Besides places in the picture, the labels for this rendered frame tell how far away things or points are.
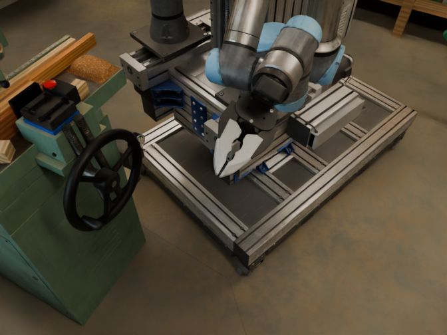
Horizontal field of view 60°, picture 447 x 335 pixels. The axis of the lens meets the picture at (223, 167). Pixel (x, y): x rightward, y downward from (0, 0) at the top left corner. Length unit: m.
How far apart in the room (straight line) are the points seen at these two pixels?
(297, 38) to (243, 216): 1.08
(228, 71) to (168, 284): 1.16
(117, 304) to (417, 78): 2.34
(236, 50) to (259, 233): 0.95
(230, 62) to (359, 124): 1.42
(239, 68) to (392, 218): 1.44
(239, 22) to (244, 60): 0.08
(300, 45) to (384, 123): 1.51
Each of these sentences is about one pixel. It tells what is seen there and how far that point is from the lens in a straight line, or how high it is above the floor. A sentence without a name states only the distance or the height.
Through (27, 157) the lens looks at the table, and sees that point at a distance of 1.11.
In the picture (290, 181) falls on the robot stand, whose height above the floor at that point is 0.21.
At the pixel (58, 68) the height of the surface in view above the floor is 0.92.
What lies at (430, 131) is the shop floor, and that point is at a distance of 2.62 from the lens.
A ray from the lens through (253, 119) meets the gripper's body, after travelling 0.62.
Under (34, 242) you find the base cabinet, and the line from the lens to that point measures 1.28.
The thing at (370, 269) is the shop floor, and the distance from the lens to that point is 1.92.
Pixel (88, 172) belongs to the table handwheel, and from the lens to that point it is 1.10.
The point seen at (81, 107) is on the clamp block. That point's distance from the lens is 1.08.
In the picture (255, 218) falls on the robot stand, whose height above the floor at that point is 0.21.
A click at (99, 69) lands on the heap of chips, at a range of 1.25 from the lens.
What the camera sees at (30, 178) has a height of 0.82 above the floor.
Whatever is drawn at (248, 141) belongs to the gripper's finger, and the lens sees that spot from 0.61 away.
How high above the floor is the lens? 1.62
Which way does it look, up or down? 50 degrees down
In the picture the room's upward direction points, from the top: straight up
